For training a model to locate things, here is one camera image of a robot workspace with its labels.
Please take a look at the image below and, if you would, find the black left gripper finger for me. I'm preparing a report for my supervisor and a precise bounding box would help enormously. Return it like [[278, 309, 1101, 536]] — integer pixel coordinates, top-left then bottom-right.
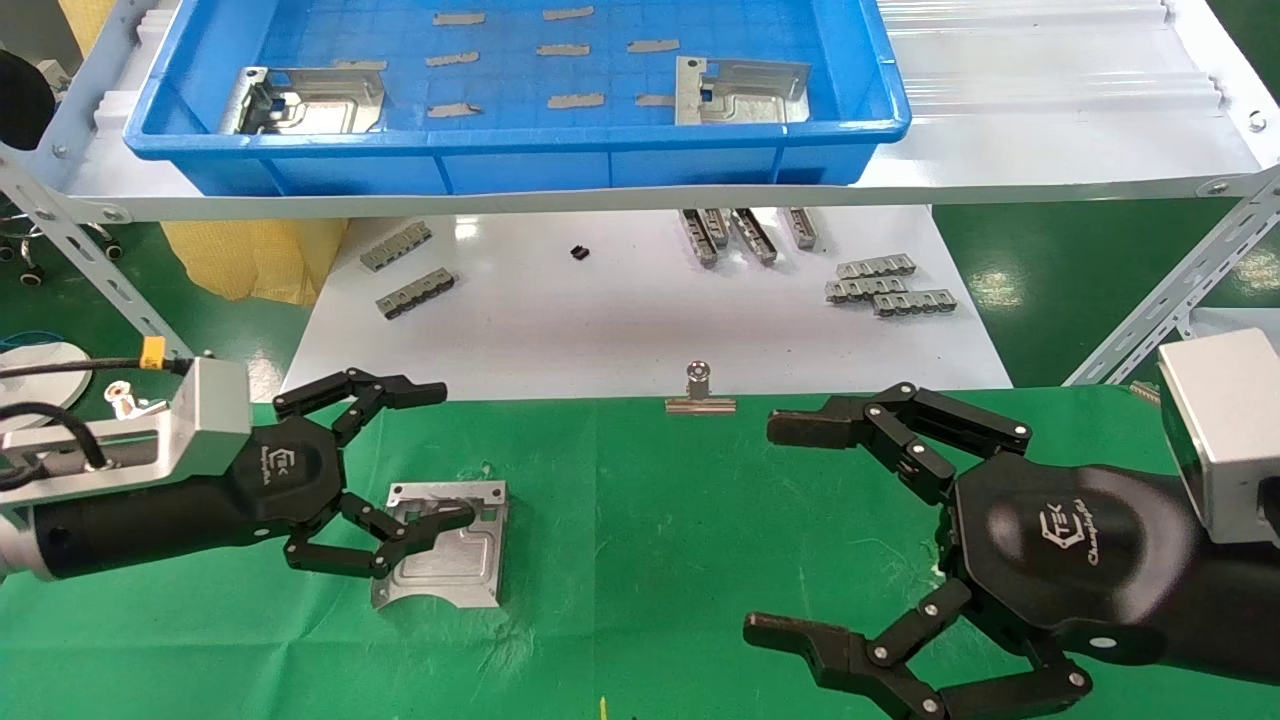
[[273, 368, 448, 446], [283, 492, 477, 579]]

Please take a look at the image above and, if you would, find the green cloth mat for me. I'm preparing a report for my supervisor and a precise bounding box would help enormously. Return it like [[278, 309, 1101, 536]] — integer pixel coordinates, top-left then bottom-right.
[[0, 385, 1280, 720]]

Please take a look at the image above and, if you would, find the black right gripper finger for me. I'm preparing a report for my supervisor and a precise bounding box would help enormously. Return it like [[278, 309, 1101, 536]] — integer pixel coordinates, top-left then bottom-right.
[[743, 578, 1093, 720], [766, 382, 1033, 506]]

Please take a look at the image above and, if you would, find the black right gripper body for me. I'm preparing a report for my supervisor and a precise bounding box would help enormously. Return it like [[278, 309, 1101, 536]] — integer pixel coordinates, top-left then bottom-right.
[[940, 455, 1201, 668]]

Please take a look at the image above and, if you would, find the black round object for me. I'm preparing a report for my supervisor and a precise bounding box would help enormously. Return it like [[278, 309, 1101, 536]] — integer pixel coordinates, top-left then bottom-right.
[[0, 50, 57, 151]]

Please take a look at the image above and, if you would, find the black looped cable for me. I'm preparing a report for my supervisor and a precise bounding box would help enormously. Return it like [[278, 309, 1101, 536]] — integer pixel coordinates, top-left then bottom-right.
[[0, 402, 109, 491]]

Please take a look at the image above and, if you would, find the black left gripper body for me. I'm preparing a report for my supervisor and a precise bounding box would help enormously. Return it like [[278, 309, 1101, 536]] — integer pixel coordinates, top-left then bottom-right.
[[235, 415, 349, 547]]

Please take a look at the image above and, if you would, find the office chair wheel base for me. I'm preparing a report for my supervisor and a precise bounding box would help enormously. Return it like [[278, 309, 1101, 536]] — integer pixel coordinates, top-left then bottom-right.
[[0, 190, 126, 289]]

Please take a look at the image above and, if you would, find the stamped sheet metal part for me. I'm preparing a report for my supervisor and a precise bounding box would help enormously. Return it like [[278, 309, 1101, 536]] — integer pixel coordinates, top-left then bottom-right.
[[371, 480, 508, 609], [218, 67, 387, 136], [674, 56, 812, 127]]

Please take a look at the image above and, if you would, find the black cable with yellow connector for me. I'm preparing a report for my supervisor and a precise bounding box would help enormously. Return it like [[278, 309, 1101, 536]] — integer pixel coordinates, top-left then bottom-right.
[[0, 337, 193, 381]]

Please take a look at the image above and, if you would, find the yellow mesh bag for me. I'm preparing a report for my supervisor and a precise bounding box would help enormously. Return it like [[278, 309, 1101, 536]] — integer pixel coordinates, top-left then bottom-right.
[[160, 218, 349, 306]]

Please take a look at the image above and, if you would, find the white round stand base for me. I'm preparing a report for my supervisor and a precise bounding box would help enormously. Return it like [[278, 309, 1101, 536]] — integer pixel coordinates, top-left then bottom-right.
[[0, 342, 93, 406]]

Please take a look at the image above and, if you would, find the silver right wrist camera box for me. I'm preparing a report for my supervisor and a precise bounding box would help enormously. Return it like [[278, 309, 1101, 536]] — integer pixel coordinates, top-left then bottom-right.
[[1158, 328, 1280, 546]]

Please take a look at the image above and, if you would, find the blue plastic tray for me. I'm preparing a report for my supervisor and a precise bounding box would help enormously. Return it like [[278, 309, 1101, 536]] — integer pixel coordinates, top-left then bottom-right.
[[123, 0, 912, 197]]

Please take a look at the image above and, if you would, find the perforated angle iron rack leg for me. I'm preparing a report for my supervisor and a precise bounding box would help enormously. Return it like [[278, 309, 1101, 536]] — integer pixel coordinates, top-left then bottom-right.
[[1062, 170, 1280, 388], [0, 150, 206, 363]]

